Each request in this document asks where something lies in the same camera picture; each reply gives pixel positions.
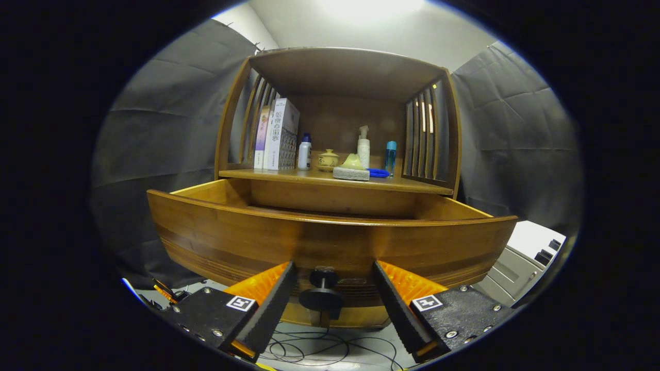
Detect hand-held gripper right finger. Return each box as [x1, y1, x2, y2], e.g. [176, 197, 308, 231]
[372, 260, 516, 364]

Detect wooden countertop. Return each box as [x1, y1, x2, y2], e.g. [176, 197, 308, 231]
[219, 166, 455, 196]

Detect yellow ceramic lidded teacup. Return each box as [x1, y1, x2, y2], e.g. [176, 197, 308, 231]
[316, 149, 340, 172]

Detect ceiling light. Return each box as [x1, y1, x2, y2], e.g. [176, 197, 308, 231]
[317, 0, 426, 19]

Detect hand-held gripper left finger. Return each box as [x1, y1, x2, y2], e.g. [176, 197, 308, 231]
[160, 261, 298, 363]

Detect purple book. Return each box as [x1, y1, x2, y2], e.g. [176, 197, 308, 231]
[254, 106, 271, 170]

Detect orange and black device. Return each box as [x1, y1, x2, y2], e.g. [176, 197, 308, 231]
[152, 278, 191, 305]

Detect white bottle with blue cap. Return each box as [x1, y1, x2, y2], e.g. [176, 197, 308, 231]
[298, 132, 312, 171]

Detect brown wooden drawer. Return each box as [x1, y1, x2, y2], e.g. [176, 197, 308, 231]
[146, 178, 519, 312]

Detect brown wooden cabinet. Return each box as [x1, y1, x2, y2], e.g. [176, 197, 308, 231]
[214, 46, 463, 330]

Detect black floor cables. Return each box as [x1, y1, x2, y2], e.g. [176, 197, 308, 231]
[256, 327, 405, 371]

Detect white pump bottle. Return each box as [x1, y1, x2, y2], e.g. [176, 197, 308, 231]
[357, 125, 371, 168]

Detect white book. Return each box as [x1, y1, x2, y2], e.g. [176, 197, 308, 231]
[264, 98, 301, 171]

